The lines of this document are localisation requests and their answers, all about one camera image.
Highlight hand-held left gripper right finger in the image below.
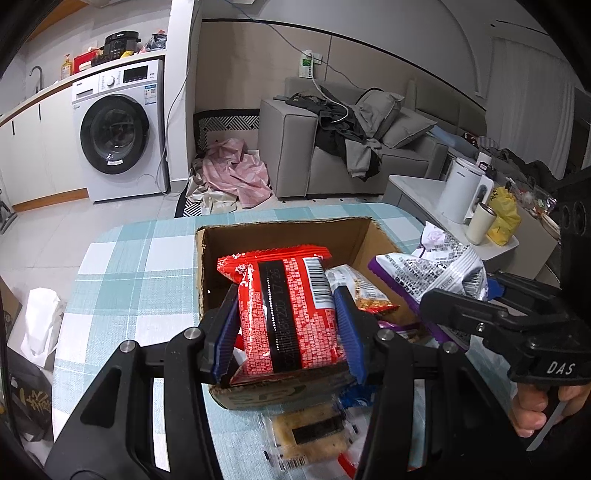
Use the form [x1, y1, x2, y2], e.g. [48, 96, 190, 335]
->
[332, 286, 543, 480]

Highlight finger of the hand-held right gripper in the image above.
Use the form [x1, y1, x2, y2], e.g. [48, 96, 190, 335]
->
[419, 287, 548, 354]
[486, 270, 563, 311]

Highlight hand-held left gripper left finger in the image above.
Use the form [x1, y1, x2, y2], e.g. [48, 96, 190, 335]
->
[44, 284, 242, 480]

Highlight small purple snack packet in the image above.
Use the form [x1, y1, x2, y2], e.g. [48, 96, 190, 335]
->
[376, 318, 421, 332]

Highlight white and orange snack packet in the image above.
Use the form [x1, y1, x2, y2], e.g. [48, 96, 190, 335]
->
[324, 264, 402, 317]

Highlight purple and white snack packet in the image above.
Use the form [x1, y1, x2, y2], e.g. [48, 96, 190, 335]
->
[368, 220, 489, 344]

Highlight red black-striped snack packet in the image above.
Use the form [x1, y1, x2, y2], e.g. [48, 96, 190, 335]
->
[217, 247, 347, 386]

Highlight clear cracker packet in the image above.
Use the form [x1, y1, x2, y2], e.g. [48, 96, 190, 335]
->
[263, 404, 356, 472]

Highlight brown cardboard box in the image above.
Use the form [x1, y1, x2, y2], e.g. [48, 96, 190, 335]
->
[194, 216, 432, 412]

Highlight person's right hand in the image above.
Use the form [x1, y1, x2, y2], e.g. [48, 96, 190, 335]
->
[510, 382, 591, 438]

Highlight cream tumbler cup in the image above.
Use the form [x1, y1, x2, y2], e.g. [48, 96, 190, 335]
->
[465, 202, 496, 245]

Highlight yellow plastic bag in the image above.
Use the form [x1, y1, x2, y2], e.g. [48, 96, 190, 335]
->
[486, 187, 522, 246]

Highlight white electric kettle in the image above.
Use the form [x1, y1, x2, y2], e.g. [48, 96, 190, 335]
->
[436, 157, 492, 224]

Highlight teal checkered tablecloth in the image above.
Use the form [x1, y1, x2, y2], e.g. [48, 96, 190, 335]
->
[52, 202, 522, 480]

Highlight white side table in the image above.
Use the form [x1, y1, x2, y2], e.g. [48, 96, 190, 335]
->
[383, 174, 520, 259]

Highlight pink cloth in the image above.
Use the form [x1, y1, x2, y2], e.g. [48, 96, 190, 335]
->
[187, 137, 278, 215]

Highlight grey smooth pillow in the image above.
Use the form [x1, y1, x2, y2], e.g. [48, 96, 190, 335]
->
[381, 111, 437, 149]

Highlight white plastic bag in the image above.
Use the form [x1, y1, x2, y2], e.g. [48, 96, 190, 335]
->
[21, 287, 68, 370]

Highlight grey sofa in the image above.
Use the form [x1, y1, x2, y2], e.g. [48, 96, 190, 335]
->
[257, 76, 488, 199]

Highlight dark clothes pile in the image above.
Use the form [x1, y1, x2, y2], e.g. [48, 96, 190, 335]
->
[284, 85, 384, 181]

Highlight black printed bag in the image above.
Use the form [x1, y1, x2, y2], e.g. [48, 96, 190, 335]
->
[7, 348, 54, 444]

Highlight grey rumpled pillow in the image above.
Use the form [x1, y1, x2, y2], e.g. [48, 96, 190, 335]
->
[355, 89, 406, 139]

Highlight black white patterned board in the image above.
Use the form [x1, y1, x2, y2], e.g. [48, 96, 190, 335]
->
[194, 109, 262, 153]

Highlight open brown floor carton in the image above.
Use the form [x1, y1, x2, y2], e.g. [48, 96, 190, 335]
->
[0, 276, 24, 356]

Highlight white washing machine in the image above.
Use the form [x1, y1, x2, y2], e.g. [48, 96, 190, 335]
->
[71, 58, 171, 204]

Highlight grey floor mop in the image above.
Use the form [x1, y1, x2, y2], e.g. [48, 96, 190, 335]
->
[0, 189, 17, 227]

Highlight white base kitchen cabinets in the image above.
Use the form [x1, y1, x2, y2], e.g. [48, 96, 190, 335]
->
[0, 83, 89, 213]

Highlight red box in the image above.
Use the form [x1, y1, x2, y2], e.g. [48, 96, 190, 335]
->
[73, 50, 100, 73]

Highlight black pressure cooker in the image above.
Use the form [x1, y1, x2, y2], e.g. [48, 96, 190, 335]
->
[100, 31, 141, 60]

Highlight white green wall charger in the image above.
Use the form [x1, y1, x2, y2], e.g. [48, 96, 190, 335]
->
[299, 50, 324, 79]

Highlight white wall cabinet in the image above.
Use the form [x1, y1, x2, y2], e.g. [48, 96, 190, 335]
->
[25, 0, 100, 44]

